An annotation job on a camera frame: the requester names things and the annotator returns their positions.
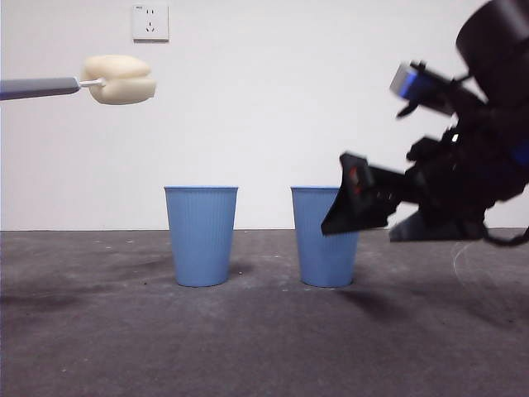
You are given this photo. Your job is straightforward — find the blue ribbed plastic cup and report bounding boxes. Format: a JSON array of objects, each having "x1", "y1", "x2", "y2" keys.
[
  {"x1": 164, "y1": 185, "x2": 240, "y2": 288},
  {"x1": 290, "y1": 185, "x2": 360, "y2": 289}
]

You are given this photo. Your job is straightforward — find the grey-handled sponge cup brush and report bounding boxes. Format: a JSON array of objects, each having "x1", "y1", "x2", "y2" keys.
[{"x1": 0, "y1": 55, "x2": 158, "y2": 106}]

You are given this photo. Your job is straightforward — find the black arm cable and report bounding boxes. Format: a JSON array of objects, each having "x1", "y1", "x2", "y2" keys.
[{"x1": 481, "y1": 225, "x2": 529, "y2": 247}]

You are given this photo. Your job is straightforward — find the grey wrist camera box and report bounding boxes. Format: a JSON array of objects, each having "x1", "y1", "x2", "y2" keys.
[{"x1": 388, "y1": 61, "x2": 455, "y2": 117}]

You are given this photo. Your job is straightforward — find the white wall socket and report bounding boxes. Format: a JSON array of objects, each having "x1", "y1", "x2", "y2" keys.
[{"x1": 131, "y1": 2, "x2": 169, "y2": 42}]

